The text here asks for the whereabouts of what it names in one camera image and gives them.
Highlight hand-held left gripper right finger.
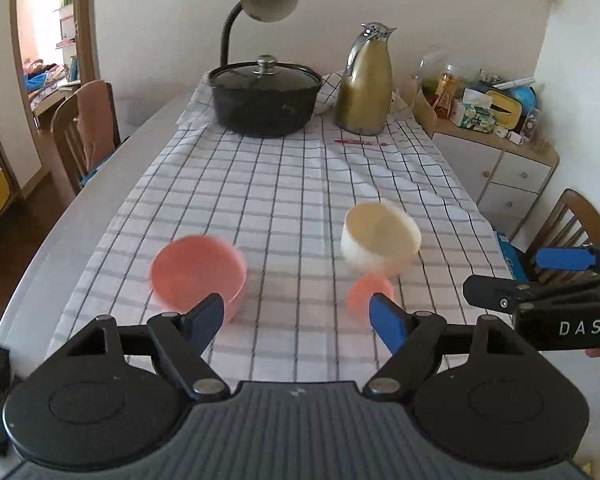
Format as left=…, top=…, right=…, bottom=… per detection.
left=362, top=292, right=539, bottom=402

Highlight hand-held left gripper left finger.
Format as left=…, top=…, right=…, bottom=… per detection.
left=45, top=292, right=232, bottom=402

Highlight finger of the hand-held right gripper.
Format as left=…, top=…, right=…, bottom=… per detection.
left=463, top=274, right=600, bottom=316
left=535, top=241, right=600, bottom=273

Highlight small pink heart-shaped dish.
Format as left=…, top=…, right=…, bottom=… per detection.
left=345, top=274, right=396, bottom=323

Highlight pink bowl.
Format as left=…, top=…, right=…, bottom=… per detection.
left=149, top=235, right=247, bottom=325

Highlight cream bowl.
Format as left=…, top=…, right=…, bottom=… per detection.
left=341, top=201, right=422, bottom=278

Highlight blue box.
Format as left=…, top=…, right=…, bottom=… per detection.
left=495, top=230, right=531, bottom=281

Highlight wooden dining chair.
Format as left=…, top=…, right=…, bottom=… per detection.
left=50, top=80, right=122, bottom=196
left=510, top=188, right=600, bottom=286

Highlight white wooden sideboard cabinet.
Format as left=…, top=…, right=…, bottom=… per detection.
left=412, top=80, right=560, bottom=233

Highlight white checked tablecloth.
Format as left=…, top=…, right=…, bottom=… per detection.
left=47, top=72, right=519, bottom=383

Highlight yellow tissue box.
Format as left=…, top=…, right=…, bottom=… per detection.
left=485, top=89, right=525, bottom=126

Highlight blue globe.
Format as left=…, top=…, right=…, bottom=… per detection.
left=510, top=86, right=538, bottom=111

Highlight green tissue pack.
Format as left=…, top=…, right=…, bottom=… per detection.
left=450, top=100, right=498, bottom=133

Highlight red pen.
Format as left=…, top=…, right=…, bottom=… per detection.
left=335, top=137, right=390, bottom=149

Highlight white marker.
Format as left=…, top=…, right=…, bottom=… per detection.
left=492, top=77, right=537, bottom=91

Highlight amber oil bottle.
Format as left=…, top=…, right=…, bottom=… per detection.
left=435, top=65, right=463, bottom=118

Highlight black cooking pot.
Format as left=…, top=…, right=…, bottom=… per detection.
left=209, top=72, right=323, bottom=138

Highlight orange cloth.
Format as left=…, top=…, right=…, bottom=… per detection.
left=76, top=80, right=121, bottom=171

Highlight clear glass jar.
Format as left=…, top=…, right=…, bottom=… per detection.
left=415, top=50, right=456, bottom=96

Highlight gold thermos jug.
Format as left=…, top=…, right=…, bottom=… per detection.
left=334, top=22, right=397, bottom=136

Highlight glass pot lid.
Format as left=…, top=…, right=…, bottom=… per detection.
left=210, top=55, right=321, bottom=92

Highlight white bookshelf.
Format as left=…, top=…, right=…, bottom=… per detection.
left=52, top=0, right=83, bottom=83

